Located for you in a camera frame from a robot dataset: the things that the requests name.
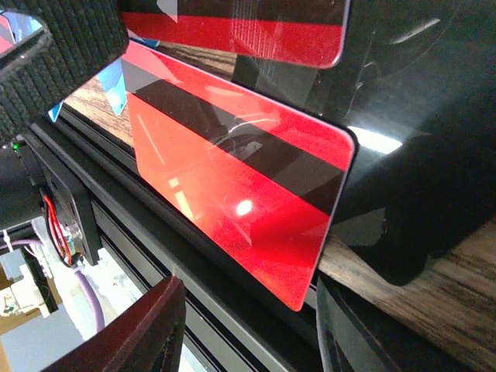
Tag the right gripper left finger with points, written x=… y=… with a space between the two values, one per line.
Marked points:
x=148 y=336

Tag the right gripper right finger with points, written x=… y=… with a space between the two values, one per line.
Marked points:
x=355 y=335

